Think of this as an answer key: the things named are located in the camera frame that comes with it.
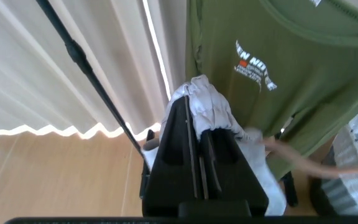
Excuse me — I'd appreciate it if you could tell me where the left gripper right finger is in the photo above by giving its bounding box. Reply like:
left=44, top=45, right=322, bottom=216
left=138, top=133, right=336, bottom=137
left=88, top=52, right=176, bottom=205
left=200, top=128, right=269, bottom=218

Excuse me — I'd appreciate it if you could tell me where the green printed t-shirt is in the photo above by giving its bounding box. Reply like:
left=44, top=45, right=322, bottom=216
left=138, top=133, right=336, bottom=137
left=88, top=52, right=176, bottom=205
left=185, top=0, right=358, bottom=181

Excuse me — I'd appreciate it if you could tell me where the pale grey garment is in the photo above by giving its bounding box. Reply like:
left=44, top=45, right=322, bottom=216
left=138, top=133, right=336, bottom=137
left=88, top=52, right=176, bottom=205
left=143, top=74, right=287, bottom=217

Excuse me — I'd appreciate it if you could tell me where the white laundry basket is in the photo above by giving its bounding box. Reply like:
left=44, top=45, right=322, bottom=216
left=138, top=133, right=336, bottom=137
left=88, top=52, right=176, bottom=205
left=309, top=108, right=358, bottom=217

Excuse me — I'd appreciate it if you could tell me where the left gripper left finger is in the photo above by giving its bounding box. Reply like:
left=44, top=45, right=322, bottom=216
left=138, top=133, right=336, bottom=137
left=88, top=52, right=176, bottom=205
left=141, top=95, right=203, bottom=218

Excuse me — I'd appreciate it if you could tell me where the pink clothes hanger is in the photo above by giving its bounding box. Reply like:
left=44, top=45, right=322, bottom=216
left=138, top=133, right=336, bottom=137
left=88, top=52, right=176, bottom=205
left=262, top=136, right=358, bottom=180

